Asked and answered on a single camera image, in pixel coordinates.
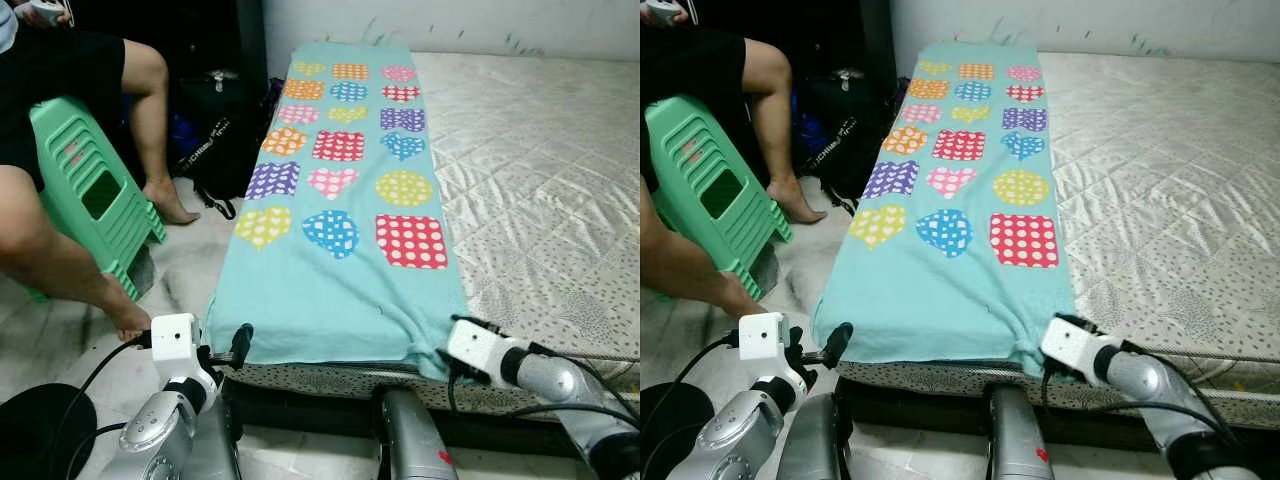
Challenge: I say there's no person in black shorts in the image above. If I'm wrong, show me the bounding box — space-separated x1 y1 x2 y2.
0 0 201 343
640 0 829 319

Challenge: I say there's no teal patchwork dotted blanket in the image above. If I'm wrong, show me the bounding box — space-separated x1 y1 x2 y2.
810 42 1076 379
203 43 471 381

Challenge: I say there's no black left wrist camera cable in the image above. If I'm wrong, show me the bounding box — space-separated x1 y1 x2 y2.
640 335 744 479
45 335 156 479

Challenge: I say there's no blue plastic bag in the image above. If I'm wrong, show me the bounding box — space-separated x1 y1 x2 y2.
170 108 201 153
790 95 823 143

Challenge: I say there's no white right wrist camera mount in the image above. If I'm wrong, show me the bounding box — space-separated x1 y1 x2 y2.
1040 315 1103 384
445 317 513 387

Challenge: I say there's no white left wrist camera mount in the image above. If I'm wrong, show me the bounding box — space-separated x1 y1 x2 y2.
738 312 803 387
150 313 217 387

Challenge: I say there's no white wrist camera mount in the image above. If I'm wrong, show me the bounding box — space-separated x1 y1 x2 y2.
150 313 217 387
445 317 513 387
738 312 803 387
1040 315 1103 384

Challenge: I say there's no quilted white mattress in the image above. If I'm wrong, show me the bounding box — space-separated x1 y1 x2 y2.
225 52 641 416
835 52 1280 431

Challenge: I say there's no grey left robot leg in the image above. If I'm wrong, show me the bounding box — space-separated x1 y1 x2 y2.
775 395 843 480
192 395 247 480

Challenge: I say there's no green plastic stool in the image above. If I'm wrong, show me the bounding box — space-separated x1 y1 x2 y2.
645 95 793 301
28 95 169 301

